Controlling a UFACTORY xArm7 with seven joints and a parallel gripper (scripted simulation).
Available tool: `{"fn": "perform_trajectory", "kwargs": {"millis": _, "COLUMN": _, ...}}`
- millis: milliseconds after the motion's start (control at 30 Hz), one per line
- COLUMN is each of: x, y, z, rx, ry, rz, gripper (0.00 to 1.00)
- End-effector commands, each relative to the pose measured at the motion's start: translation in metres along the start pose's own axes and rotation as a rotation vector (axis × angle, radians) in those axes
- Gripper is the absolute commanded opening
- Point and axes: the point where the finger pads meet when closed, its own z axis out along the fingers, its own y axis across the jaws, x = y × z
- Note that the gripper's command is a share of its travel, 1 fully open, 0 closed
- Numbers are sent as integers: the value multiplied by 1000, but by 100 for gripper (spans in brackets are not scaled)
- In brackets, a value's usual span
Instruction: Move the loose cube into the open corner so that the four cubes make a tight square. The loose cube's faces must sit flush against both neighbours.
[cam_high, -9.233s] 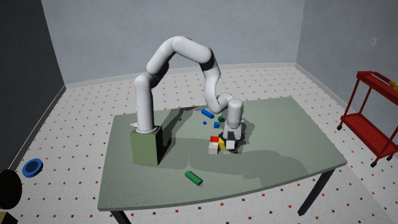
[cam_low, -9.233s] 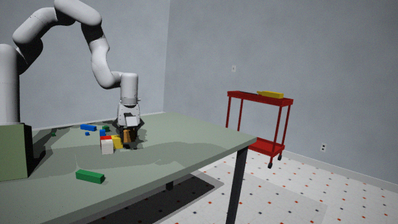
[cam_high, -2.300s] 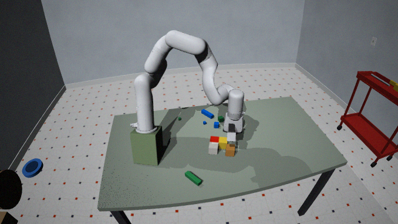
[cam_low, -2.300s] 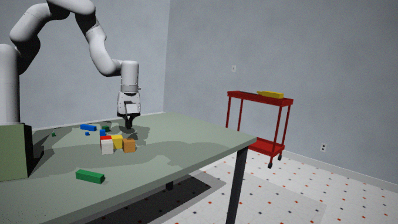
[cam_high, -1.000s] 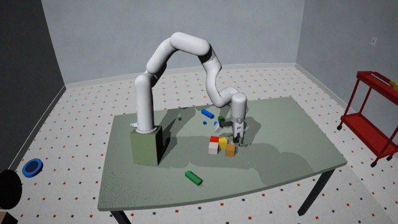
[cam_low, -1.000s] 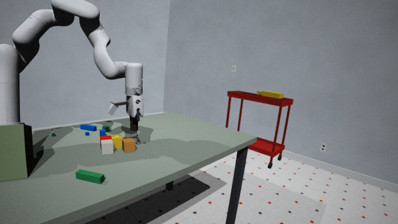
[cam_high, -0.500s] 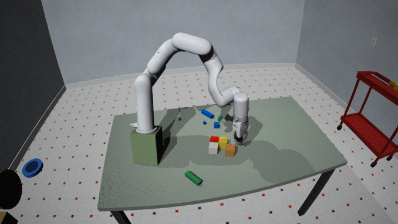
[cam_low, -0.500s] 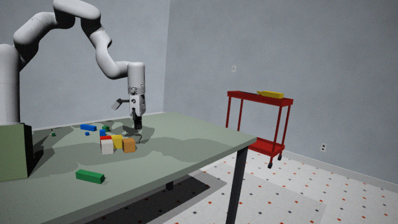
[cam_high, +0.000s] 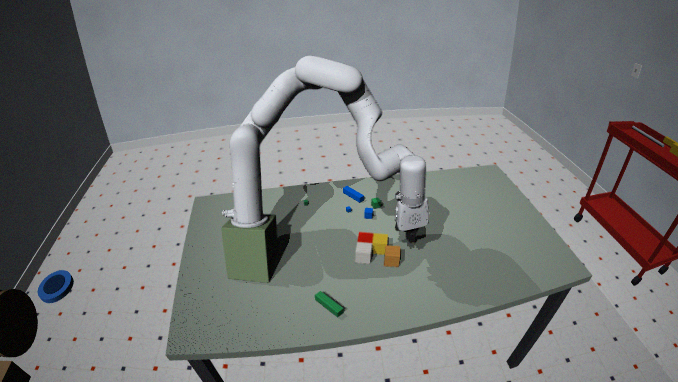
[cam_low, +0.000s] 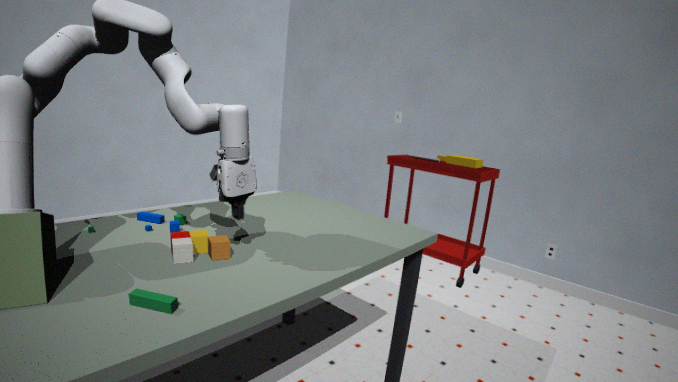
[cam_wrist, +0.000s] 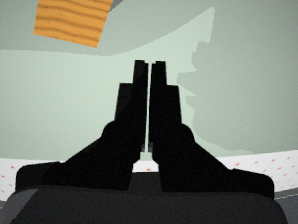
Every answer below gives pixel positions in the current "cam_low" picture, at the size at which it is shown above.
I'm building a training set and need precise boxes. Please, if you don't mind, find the red cube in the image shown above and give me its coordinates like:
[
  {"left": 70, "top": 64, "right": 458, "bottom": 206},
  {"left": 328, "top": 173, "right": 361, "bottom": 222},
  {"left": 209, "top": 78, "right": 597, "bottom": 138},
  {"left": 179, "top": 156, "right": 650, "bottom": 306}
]
[{"left": 170, "top": 231, "right": 190, "bottom": 245}]

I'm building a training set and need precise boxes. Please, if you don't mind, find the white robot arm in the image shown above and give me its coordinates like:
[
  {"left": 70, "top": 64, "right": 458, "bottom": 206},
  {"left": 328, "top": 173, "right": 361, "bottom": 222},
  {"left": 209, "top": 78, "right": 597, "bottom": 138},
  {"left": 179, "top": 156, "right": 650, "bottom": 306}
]
[{"left": 0, "top": 0, "right": 249, "bottom": 214}]

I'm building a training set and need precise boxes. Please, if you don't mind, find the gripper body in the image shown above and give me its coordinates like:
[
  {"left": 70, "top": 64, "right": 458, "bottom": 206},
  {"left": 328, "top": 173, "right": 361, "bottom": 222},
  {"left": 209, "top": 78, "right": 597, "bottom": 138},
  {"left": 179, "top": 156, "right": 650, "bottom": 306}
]
[{"left": 217, "top": 155, "right": 257, "bottom": 198}]

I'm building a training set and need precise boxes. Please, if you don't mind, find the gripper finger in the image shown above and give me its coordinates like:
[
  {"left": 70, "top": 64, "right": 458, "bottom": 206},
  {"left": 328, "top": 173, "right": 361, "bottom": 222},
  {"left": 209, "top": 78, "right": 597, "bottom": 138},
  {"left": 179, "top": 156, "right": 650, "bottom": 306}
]
[
  {"left": 237, "top": 192, "right": 254, "bottom": 219},
  {"left": 219, "top": 187, "right": 241, "bottom": 220}
]

